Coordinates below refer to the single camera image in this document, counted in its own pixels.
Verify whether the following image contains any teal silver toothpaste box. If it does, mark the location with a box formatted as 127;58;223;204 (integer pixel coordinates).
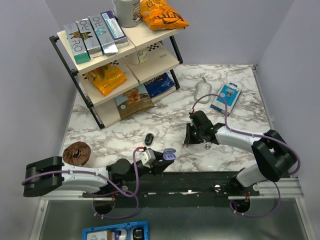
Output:
63;22;90;65

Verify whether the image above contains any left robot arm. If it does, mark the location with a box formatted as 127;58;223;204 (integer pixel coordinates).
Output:
21;147;177;198

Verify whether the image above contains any silver blue toothpaste box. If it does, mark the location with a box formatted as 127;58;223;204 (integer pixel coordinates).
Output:
89;14;118;56

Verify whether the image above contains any silver brown toothpaste box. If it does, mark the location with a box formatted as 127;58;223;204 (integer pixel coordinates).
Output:
76;18;103;59

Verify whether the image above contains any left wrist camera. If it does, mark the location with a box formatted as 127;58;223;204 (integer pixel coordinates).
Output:
138;149;156;166

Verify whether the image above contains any three tier shelf rack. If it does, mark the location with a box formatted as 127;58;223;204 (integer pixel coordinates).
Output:
49;22;183;129

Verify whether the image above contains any grey printed mug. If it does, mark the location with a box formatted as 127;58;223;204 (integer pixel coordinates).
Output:
112;0;142;28

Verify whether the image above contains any white cup middle shelf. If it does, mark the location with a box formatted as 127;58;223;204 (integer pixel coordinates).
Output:
127;47;148;66

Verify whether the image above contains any purple white box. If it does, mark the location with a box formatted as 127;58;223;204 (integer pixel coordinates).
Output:
100;10;129;48

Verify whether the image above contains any brown snack bag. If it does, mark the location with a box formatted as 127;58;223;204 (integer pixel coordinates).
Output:
115;84;155;120

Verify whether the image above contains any blue razor package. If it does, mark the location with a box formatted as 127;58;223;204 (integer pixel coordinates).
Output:
210;82;242;116

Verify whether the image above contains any black mounting rail base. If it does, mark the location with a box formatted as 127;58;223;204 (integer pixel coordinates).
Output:
82;170;263;208

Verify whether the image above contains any lavender earbud charging case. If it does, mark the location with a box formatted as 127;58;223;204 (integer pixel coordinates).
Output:
162;148;177;161

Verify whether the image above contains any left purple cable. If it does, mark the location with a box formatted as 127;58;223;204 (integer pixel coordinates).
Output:
21;147;146;220

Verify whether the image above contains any orange chips bag top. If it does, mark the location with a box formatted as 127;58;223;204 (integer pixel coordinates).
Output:
140;0;189;30

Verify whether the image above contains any blue chips bag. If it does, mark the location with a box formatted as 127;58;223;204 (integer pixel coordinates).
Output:
143;73;175;98

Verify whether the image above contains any blue tray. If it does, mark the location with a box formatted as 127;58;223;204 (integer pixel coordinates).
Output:
81;221;150;240

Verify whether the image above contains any orange snack bag middle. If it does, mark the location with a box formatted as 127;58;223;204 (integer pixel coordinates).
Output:
85;64;127;96

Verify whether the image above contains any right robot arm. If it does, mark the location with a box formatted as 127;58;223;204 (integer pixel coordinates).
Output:
184;110;298;196

